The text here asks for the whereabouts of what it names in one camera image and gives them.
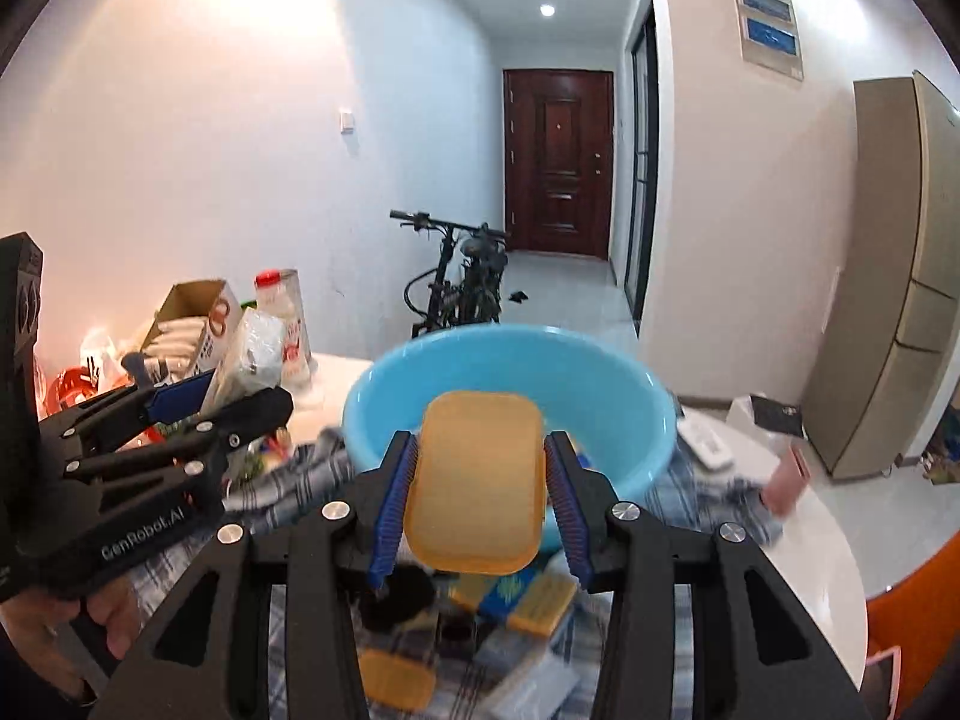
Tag gold blue packet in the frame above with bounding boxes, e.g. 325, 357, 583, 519
448, 566, 578, 639

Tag dark red door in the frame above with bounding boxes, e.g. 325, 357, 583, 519
503, 68, 613, 260

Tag strawberry milk bottle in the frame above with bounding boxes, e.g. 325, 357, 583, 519
254, 270, 311, 390

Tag red snack bags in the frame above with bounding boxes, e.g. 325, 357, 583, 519
34, 327, 130, 419

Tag orange soap box lid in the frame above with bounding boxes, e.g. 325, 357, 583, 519
404, 390, 547, 575

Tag black bicycle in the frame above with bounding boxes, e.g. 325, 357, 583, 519
391, 210, 508, 338

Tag pink case tablet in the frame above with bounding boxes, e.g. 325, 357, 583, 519
859, 645, 901, 720

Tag grey-blue product box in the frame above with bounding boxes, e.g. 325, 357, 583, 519
480, 647, 581, 720

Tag person left hand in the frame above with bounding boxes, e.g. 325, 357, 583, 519
2, 577, 142, 700

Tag white foam box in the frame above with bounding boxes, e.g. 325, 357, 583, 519
726, 394, 805, 437

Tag blue plastic basin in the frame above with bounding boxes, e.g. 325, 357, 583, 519
341, 323, 679, 553

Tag orange chair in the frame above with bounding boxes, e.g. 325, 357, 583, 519
867, 535, 958, 718

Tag small black box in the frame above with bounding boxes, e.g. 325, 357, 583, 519
434, 611, 478, 661

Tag white remote control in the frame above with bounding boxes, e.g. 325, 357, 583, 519
677, 413, 736, 473

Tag black plush toy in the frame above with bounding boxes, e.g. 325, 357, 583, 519
358, 564, 436, 634

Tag white light switch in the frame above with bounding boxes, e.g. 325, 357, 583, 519
338, 107, 355, 135

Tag cream soap bar pack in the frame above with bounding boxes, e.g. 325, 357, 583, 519
200, 309, 285, 415

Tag pink cup holder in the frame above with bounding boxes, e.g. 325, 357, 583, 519
760, 445, 811, 518

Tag wall electrical panel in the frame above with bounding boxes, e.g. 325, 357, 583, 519
736, 0, 804, 82

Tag beige refrigerator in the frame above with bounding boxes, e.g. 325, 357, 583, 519
802, 71, 958, 479

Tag open cardboard snack box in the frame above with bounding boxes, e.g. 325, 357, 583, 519
142, 280, 242, 379

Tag blue plaid cloth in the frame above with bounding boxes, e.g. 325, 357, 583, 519
130, 427, 782, 718

